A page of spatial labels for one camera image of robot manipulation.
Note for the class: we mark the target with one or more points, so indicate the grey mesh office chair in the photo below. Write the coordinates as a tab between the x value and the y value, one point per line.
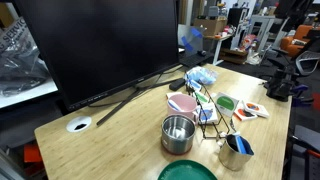
308	61

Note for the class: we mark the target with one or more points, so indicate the pink cup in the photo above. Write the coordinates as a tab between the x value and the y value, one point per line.
190	103

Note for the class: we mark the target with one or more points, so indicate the round steel container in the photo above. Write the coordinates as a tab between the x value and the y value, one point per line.
176	145

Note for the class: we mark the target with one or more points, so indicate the green plate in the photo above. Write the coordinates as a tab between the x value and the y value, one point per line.
186	171

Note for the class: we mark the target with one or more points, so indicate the clear bin with blue tape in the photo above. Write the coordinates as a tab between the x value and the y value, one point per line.
191	40

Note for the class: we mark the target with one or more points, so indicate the blue clamp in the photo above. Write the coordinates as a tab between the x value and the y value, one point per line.
300	90

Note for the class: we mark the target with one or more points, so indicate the small white tube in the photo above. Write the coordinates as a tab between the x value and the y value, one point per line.
174	105

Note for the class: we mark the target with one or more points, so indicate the white booklet with blue circle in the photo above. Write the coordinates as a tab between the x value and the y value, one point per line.
208	114

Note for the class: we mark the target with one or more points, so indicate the black computer mouse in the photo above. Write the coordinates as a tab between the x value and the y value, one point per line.
202	53

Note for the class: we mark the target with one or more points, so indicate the blue white stick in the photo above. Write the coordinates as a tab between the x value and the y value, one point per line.
240	145

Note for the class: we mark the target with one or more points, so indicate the grey plastic bag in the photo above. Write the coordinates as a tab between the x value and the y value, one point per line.
20	70

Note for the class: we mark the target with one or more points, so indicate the blue and white packet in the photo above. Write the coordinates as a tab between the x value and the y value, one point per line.
195	85

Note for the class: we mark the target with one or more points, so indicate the printed service sign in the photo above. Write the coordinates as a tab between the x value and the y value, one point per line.
13	33

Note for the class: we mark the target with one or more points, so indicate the black stool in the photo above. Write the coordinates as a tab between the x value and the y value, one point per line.
306	136

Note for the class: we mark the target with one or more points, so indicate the small white block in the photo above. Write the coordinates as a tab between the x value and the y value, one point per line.
220	143

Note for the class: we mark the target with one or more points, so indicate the large black monitor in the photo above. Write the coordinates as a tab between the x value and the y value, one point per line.
100	43

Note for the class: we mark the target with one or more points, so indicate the black keyboard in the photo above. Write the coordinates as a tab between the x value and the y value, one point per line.
195	60

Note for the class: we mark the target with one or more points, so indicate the orange box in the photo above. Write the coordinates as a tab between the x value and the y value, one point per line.
32	153

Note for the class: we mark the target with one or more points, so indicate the white metal table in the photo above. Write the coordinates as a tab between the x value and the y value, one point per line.
263	20

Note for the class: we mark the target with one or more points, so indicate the black cabinet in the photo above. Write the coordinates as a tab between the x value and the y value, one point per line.
238	16

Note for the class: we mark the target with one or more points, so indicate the orange armchair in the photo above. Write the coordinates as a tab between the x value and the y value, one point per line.
293	45

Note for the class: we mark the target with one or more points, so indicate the white card orange blue circle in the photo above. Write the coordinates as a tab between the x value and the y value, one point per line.
256	109

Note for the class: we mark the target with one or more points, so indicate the low wooden shelf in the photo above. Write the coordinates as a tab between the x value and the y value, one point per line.
233	55

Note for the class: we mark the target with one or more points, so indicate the white card with green print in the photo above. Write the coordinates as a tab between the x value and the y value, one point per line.
201	97

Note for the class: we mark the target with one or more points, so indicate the clear bag of blue-white packets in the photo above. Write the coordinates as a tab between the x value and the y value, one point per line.
203	75

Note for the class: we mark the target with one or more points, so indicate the white desk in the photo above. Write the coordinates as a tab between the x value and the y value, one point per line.
220	37

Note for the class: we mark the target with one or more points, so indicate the black power brick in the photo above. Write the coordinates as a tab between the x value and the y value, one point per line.
176	84

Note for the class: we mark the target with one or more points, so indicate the black monitor stand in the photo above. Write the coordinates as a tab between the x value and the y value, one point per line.
113	110

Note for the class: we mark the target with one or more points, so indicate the white side table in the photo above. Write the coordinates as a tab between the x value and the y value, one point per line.
30	95

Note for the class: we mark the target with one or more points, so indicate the cardboard box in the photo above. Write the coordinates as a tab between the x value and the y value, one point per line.
210	26

